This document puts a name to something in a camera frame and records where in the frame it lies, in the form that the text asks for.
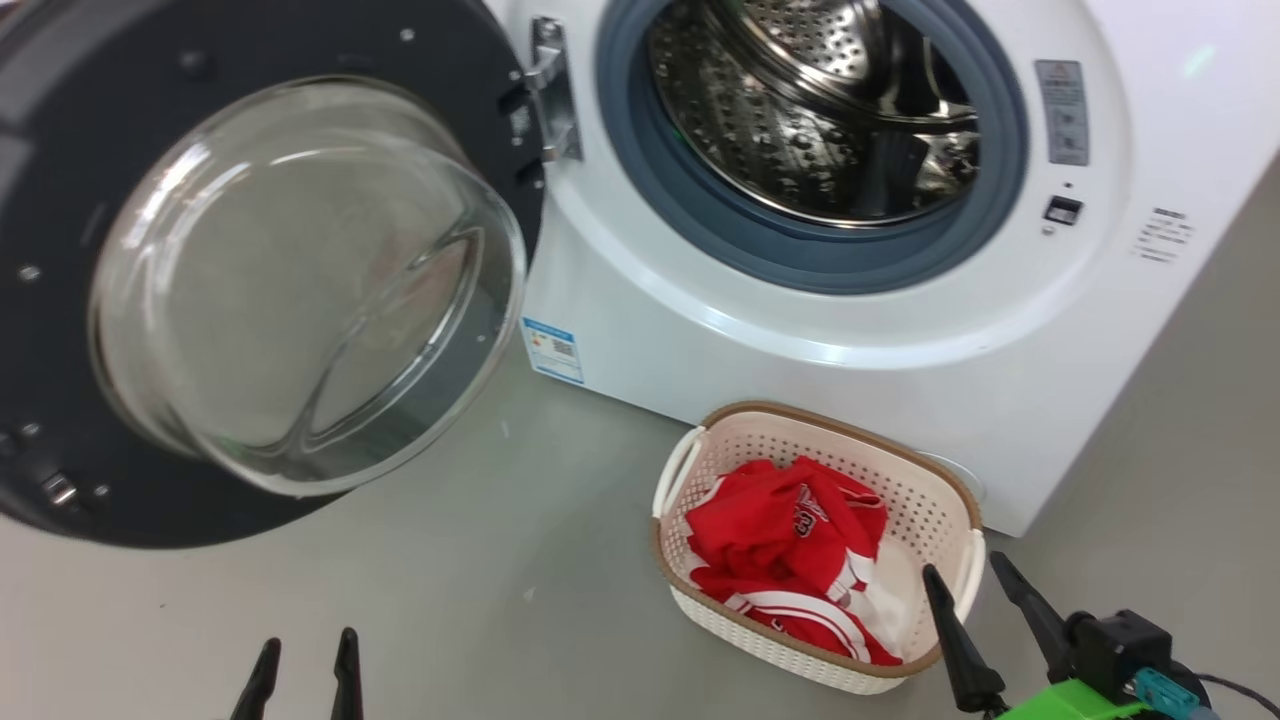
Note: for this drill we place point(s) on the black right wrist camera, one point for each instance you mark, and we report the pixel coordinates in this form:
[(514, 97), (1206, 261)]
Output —
[(1120, 650)]

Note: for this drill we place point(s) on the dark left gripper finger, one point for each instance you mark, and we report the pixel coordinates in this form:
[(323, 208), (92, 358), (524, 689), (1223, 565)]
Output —
[(348, 685), (258, 695)]

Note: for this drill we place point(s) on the stainless steel washer drum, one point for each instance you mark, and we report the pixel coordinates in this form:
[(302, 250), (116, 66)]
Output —
[(760, 120)]

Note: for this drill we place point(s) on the white front-load washing machine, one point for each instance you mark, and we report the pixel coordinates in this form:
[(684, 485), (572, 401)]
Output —
[(900, 320)]

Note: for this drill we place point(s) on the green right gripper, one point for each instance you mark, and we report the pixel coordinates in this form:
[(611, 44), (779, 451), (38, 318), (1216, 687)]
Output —
[(1080, 705)]

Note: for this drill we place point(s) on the blue energy label sticker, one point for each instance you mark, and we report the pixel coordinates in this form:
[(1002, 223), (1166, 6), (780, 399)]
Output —
[(553, 350)]

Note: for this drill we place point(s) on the black round glass washer door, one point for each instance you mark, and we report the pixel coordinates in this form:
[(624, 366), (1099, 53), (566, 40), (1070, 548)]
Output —
[(60, 200)]

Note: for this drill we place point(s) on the cream perforated laundry basket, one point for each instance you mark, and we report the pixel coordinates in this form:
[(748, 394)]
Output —
[(930, 500)]

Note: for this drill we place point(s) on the grey warning label sticker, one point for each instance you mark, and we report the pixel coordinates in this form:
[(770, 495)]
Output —
[(1062, 110)]

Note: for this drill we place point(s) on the black door lock latch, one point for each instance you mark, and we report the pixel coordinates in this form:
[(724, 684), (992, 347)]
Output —
[(1063, 210)]

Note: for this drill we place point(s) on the round drain filter cover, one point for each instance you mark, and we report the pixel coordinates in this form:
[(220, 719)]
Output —
[(965, 478)]

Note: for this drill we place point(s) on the red white basketball jersey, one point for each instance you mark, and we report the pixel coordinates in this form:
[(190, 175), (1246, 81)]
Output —
[(770, 530)]

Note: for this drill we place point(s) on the metal door hinge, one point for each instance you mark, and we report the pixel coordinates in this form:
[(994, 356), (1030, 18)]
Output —
[(555, 100)]

